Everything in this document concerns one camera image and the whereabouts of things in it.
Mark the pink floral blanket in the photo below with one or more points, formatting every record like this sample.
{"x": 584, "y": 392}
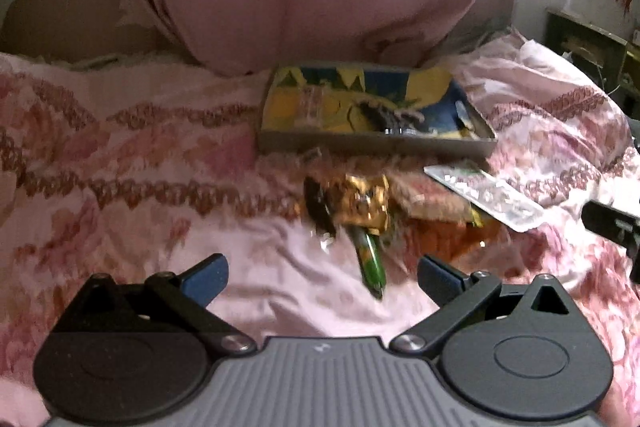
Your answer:
{"x": 125, "y": 182}

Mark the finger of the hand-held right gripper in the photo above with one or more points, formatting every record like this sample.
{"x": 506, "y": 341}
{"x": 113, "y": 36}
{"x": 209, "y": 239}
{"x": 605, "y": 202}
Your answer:
{"x": 607, "y": 219}

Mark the white pink snack packet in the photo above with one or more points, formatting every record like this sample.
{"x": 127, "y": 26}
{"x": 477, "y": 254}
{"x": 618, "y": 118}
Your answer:
{"x": 312, "y": 104}

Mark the gold foil snack packet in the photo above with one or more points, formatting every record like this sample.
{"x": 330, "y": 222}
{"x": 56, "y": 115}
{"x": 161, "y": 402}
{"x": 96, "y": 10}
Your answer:
{"x": 362, "y": 202}

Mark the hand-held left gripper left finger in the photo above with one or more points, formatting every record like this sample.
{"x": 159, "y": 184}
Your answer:
{"x": 205, "y": 279}

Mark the dark brown snack packet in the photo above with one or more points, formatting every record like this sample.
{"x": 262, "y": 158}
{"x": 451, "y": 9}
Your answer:
{"x": 390, "y": 117}

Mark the dark wooden cabinet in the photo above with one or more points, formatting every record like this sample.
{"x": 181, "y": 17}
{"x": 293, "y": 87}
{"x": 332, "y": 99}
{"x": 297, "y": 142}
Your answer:
{"x": 585, "y": 42}

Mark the yellow blue printed cardboard box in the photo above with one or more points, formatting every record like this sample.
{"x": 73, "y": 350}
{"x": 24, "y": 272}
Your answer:
{"x": 370, "y": 144}

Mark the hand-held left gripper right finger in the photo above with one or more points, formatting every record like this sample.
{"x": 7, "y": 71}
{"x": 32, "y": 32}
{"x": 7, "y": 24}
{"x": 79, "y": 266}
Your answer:
{"x": 437, "y": 279}

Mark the brown bed headboard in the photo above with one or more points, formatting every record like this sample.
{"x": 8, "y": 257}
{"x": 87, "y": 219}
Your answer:
{"x": 65, "y": 17}

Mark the pale green cloth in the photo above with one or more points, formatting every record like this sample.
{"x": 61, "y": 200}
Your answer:
{"x": 470, "y": 39}

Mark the small silver blue packet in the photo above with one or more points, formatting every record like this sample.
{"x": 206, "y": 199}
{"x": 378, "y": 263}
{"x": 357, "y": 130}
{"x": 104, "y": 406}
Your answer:
{"x": 462, "y": 117}

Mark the orange snack bag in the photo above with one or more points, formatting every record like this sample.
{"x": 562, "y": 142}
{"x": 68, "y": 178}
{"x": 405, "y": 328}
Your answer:
{"x": 450, "y": 237}

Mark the white flat snack packet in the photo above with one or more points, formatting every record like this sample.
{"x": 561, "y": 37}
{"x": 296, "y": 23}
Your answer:
{"x": 490, "y": 194}

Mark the black snack packet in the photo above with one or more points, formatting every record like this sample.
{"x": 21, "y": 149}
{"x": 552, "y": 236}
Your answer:
{"x": 320, "y": 207}

